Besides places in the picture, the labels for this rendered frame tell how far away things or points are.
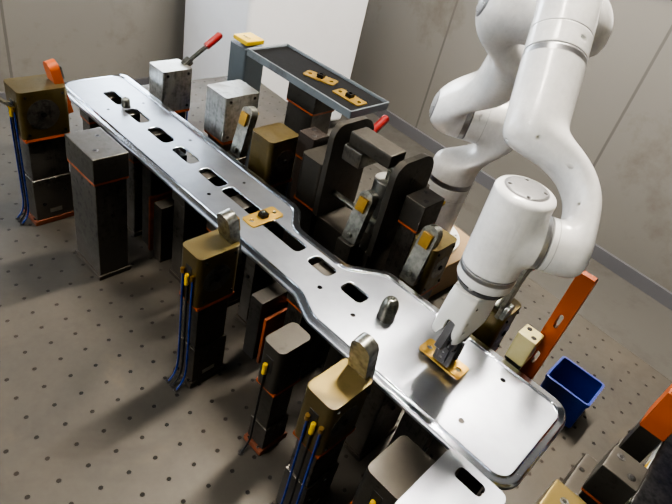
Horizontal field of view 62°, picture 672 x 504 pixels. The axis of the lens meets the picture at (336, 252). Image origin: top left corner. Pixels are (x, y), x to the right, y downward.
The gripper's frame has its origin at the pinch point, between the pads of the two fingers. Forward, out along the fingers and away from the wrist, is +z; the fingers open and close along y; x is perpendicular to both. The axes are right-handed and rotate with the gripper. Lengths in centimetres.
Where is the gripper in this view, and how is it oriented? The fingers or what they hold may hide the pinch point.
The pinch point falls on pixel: (448, 349)
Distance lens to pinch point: 95.6
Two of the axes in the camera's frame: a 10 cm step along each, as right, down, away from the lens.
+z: -2.1, 7.7, 6.1
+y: -6.8, 3.3, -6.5
